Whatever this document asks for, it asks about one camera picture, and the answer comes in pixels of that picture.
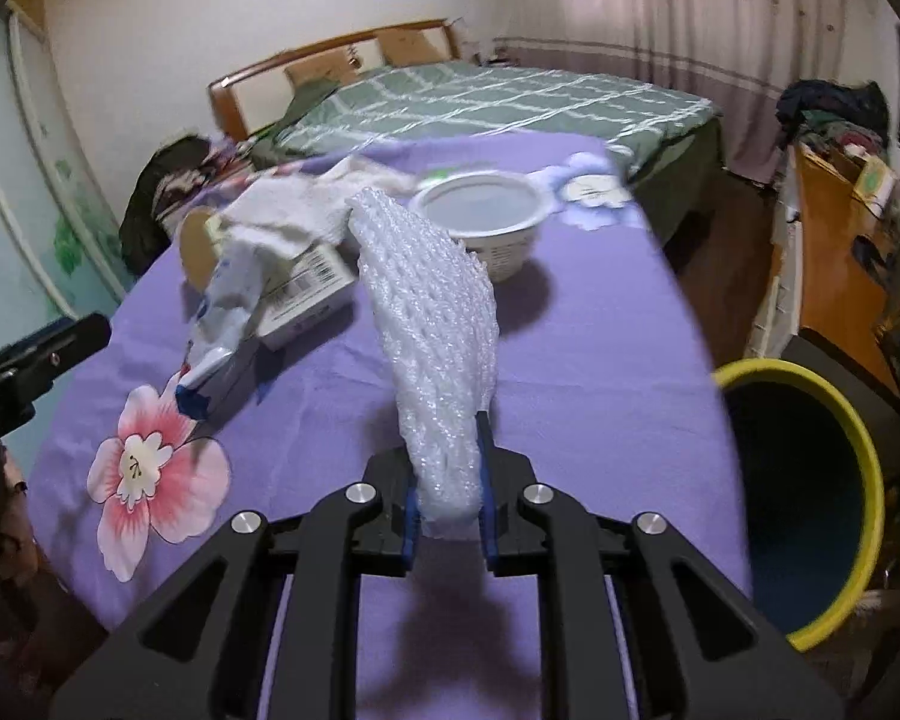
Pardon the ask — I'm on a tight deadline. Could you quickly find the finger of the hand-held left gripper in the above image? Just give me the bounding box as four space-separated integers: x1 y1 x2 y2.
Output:
0 313 111 452

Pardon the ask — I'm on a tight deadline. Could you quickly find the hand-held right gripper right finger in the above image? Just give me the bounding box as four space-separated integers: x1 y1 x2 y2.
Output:
475 411 848 720

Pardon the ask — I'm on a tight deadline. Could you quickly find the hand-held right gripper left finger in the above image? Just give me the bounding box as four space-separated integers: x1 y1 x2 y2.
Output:
49 444 422 720

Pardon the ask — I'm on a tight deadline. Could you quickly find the white foam fruit net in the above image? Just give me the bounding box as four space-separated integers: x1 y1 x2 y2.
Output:
343 187 505 542

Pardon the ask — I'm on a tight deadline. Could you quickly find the white printed paper bowl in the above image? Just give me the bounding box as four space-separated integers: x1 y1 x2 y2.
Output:
406 171 554 284

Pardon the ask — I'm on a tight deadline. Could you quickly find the white carton box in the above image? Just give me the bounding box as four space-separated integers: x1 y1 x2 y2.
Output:
259 240 359 352

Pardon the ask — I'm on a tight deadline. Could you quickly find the yellow rimmed blue bin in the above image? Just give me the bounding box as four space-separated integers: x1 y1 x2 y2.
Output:
711 358 887 652

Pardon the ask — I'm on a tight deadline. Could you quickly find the purple floral tablecloth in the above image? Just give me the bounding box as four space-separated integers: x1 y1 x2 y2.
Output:
26 131 755 720

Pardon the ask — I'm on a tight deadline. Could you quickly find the white wardrobe door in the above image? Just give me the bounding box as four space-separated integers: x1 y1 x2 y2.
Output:
0 7 132 361

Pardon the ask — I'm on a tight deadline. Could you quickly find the blue white plastic wrapper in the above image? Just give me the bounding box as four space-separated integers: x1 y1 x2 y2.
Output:
174 240 272 421

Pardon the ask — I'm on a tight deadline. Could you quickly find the black bag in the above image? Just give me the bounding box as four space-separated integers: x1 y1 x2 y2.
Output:
118 133 230 278

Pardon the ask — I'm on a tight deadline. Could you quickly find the crumpled white tissue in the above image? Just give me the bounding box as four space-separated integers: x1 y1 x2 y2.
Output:
221 156 421 257

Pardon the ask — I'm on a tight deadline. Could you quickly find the wooden bed headboard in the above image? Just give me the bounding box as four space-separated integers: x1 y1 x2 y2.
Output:
208 19 462 143

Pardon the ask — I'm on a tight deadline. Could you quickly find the dark grey board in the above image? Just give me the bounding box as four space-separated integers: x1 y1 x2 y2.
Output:
784 328 900 482

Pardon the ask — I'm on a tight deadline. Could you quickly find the bed with green quilt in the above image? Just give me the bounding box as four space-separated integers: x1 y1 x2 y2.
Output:
251 60 725 248

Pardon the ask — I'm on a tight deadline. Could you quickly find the wooden desk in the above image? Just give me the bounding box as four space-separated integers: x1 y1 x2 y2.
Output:
750 141 900 406

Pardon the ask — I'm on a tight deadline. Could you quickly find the small white green box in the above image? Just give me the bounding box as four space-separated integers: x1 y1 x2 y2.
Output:
855 161 895 205

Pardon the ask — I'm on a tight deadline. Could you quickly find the pink striped curtain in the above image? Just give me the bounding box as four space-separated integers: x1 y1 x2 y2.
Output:
487 0 900 182

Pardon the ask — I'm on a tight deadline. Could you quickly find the pile of dark clothes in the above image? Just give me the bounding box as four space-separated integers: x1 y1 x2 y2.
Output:
776 79 893 158

